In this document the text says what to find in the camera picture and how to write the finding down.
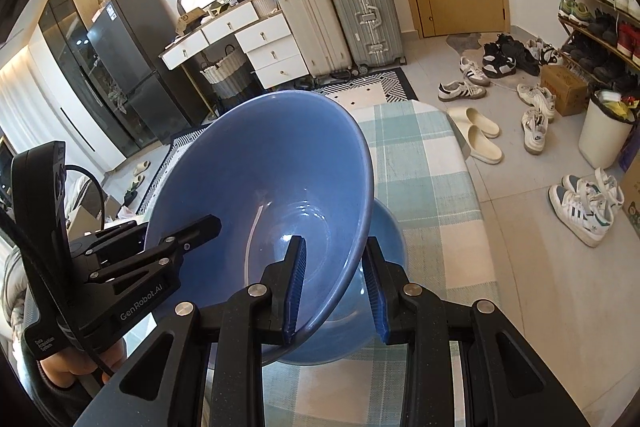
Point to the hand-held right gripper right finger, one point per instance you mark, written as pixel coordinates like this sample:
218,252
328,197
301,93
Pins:
375,302

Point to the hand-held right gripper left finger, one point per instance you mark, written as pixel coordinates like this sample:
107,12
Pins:
295,287

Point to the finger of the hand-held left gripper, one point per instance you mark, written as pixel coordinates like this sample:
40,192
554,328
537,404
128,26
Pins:
115,234
200,227

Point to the light blue ribbed bowl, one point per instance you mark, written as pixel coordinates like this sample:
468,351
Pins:
350,322

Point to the person's left forearm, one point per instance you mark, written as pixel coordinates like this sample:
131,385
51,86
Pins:
60,399

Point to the person's left hand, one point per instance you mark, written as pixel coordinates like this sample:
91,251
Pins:
65,367

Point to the open cardboard box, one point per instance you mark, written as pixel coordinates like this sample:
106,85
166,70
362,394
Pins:
85,207

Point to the tan slipper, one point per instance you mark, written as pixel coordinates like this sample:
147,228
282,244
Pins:
141,165
134,187

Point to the striped rug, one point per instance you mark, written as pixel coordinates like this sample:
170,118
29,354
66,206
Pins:
172,147

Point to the person's grey jacket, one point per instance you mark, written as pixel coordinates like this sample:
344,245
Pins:
12,302

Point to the white wardrobe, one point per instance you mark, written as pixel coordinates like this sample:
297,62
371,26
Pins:
65,127

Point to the white curtain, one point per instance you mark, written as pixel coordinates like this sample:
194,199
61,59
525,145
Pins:
20,102

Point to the teal plaid tablecloth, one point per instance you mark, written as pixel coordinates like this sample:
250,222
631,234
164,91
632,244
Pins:
425,187

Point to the woven laundry basket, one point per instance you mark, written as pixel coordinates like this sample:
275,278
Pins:
225,74

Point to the dark glass cabinet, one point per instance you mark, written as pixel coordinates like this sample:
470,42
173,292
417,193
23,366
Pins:
70,57

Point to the dark grey refrigerator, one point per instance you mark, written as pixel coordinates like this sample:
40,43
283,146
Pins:
135,72

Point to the cream slide sandal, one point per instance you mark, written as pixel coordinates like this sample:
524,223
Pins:
482,147
480,119

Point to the white vanity desk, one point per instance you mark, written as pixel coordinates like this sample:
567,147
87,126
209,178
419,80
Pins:
265,42

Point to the small cardboard box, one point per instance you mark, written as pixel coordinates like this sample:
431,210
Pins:
192,19

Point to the black white geometric rug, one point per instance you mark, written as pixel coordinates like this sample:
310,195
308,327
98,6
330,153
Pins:
370,87

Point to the white suitcase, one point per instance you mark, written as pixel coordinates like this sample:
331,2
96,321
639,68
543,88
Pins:
310,22

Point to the white slatted bin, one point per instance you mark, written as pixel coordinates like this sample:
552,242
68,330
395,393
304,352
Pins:
260,2

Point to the scattered sneakers group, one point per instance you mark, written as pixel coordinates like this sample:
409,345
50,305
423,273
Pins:
537,99

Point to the silver suitcase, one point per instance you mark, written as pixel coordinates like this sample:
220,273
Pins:
367,17

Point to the grey door mat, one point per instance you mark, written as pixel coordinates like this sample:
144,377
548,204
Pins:
464,42

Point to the printed cardboard box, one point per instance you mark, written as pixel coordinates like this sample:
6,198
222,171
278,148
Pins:
632,197

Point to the white trash bin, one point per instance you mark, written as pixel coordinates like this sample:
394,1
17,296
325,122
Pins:
605,137

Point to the brown cardboard box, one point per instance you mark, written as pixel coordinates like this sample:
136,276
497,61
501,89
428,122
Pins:
565,89

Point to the shoe rack with shoes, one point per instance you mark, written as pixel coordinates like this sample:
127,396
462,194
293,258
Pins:
595,2

